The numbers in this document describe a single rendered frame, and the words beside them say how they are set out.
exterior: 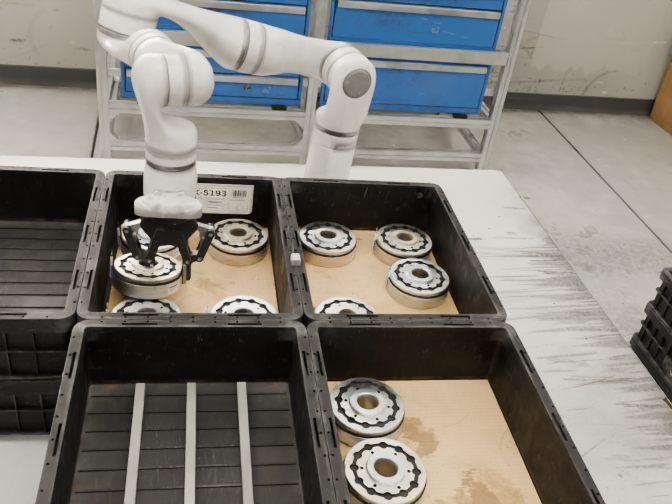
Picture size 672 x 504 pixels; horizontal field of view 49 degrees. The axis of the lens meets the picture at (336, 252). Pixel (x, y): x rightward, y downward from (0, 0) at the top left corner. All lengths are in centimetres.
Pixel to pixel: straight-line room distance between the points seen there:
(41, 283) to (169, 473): 43
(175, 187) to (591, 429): 78
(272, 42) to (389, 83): 188
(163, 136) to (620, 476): 86
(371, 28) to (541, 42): 149
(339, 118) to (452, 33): 180
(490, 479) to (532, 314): 58
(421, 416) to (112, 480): 41
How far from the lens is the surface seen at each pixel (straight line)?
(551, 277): 166
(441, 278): 128
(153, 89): 100
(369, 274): 130
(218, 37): 133
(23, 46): 404
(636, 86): 478
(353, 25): 309
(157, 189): 107
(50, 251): 133
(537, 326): 151
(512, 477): 103
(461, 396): 111
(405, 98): 326
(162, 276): 115
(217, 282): 124
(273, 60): 137
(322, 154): 150
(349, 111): 146
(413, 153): 337
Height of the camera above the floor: 158
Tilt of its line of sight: 34 degrees down
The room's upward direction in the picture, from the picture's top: 9 degrees clockwise
